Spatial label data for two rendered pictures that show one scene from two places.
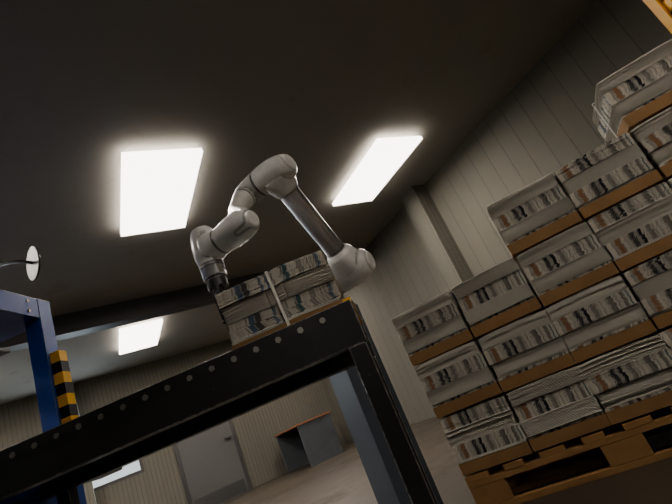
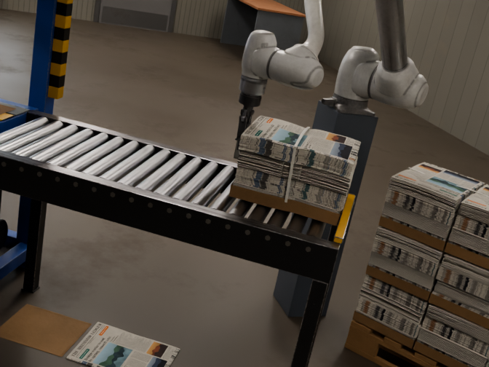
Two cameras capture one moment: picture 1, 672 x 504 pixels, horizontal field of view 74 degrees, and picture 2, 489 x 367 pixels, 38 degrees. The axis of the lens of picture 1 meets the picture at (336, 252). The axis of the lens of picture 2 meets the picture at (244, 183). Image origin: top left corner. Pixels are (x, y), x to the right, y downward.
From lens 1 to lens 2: 138 cm
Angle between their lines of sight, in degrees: 40
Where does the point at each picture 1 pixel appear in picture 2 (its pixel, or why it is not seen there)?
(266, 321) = (270, 185)
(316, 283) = (330, 187)
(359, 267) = (404, 100)
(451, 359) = (412, 247)
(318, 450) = not seen: hidden behind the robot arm
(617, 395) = not seen: outside the picture
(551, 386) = (465, 328)
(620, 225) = not seen: outside the picture
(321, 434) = (280, 36)
